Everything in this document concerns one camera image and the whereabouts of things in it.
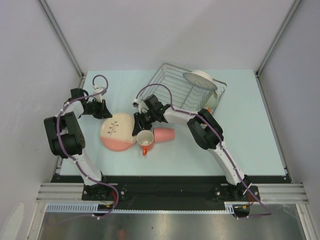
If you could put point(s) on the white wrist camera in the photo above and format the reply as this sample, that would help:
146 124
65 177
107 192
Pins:
98 93
140 105

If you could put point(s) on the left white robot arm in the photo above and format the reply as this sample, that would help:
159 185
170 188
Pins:
67 140

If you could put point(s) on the orange mug white inside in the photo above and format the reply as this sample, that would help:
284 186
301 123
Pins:
146 141

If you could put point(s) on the aluminium front rail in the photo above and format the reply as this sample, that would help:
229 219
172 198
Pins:
60 193

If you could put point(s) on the beige and pink floral plate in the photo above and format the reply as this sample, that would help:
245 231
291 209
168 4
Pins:
116 132

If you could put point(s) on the metal wire dish rack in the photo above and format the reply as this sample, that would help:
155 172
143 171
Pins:
169 86

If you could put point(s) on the left aluminium frame post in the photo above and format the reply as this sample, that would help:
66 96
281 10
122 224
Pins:
48 13

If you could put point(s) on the right aluminium frame post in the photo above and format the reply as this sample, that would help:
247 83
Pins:
279 35

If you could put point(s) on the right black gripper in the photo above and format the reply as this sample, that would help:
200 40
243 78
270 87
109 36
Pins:
139 124

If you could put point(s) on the large white grey-rimmed plate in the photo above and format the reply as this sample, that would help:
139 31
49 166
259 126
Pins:
200 79

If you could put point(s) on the aluminium frame post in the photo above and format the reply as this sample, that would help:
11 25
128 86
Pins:
48 13
279 35

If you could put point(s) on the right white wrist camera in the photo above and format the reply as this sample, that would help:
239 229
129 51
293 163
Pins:
140 105

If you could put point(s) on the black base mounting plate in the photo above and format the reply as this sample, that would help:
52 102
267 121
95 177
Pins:
169 193

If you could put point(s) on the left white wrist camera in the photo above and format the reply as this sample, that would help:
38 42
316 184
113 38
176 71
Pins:
98 93

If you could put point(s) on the green bowl brown rim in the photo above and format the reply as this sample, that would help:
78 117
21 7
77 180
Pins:
213 100

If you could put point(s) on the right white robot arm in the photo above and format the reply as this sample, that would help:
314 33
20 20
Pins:
205 130

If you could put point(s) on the pink plastic cup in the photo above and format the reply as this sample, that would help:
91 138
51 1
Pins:
163 134

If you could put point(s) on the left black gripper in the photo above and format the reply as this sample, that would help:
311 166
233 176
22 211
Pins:
104 112

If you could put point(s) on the white slotted cable duct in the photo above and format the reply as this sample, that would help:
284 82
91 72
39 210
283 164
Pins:
95 208

